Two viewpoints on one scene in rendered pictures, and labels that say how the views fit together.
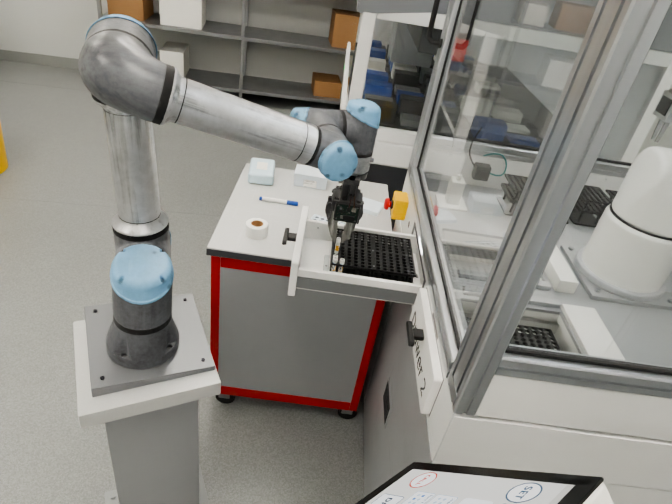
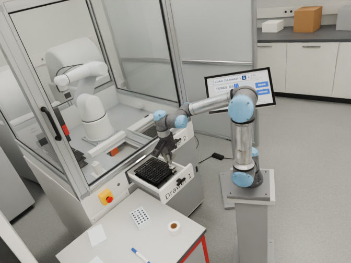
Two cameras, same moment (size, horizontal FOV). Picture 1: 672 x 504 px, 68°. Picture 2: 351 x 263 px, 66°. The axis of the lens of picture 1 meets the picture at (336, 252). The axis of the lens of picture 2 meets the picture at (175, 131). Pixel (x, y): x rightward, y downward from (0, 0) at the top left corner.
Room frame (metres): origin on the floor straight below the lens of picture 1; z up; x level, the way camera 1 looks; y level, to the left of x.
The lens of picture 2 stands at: (1.85, 1.12, 1.99)
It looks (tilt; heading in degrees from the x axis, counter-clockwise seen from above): 31 degrees down; 232
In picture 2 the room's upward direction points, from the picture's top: 12 degrees counter-clockwise
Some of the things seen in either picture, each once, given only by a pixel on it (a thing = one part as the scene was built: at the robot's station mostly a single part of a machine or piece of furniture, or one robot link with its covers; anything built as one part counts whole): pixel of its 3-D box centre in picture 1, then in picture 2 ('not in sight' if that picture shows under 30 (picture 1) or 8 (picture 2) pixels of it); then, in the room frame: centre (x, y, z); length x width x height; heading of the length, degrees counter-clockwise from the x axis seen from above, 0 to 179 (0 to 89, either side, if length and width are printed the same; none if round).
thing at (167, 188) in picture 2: (298, 248); (177, 183); (1.12, 0.10, 0.87); 0.29 x 0.02 x 0.11; 3
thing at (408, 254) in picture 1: (370, 259); (155, 172); (1.13, -0.10, 0.87); 0.22 x 0.18 x 0.06; 93
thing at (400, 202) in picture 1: (398, 205); (106, 197); (1.47, -0.18, 0.88); 0.07 x 0.05 x 0.07; 3
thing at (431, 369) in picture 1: (423, 346); (174, 143); (0.82, -0.23, 0.87); 0.29 x 0.02 x 0.11; 3
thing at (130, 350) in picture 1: (143, 327); (249, 173); (0.77, 0.38, 0.83); 0.15 x 0.15 x 0.10
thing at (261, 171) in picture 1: (261, 171); not in sight; (1.73, 0.34, 0.78); 0.15 x 0.10 x 0.04; 9
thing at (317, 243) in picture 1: (373, 261); (154, 172); (1.13, -0.11, 0.86); 0.40 x 0.26 x 0.06; 93
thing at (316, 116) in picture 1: (318, 129); (177, 120); (1.00, 0.08, 1.26); 0.11 x 0.11 x 0.08; 22
